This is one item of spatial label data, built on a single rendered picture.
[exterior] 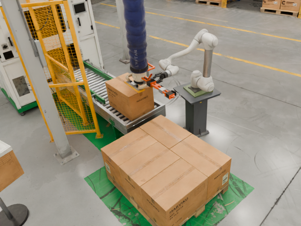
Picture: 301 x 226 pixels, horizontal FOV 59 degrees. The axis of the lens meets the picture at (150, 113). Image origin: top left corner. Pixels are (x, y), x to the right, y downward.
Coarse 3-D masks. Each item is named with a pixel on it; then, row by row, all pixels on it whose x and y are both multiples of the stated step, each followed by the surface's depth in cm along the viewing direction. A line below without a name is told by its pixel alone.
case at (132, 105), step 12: (108, 84) 379; (120, 84) 375; (108, 96) 397; (120, 96) 364; (132, 96) 349; (144, 96) 363; (120, 108) 381; (132, 108) 357; (144, 108) 372; (132, 120) 367
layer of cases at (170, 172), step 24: (168, 120) 365; (120, 144) 333; (144, 144) 330; (168, 144) 326; (192, 144) 322; (120, 168) 301; (144, 168) 298; (168, 168) 295; (192, 168) 292; (216, 168) 289; (144, 192) 274; (168, 192) 268; (192, 192) 271; (168, 216) 259
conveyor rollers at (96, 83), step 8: (80, 72) 515; (88, 72) 508; (80, 80) 483; (88, 80) 482; (96, 80) 482; (104, 80) 482; (80, 88) 459; (96, 88) 456; (104, 88) 456; (104, 96) 430; (104, 104) 412; (112, 112) 393; (128, 120) 372
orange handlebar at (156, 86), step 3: (150, 66) 356; (153, 66) 351; (150, 69) 347; (144, 78) 326; (153, 84) 314; (156, 84) 313; (156, 87) 309; (159, 87) 310; (165, 90) 303; (171, 96) 292
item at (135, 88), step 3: (126, 81) 347; (129, 81) 346; (132, 81) 346; (129, 84) 341; (132, 87) 335; (135, 87) 333; (135, 90) 330; (138, 90) 328; (141, 90) 328; (144, 90) 330
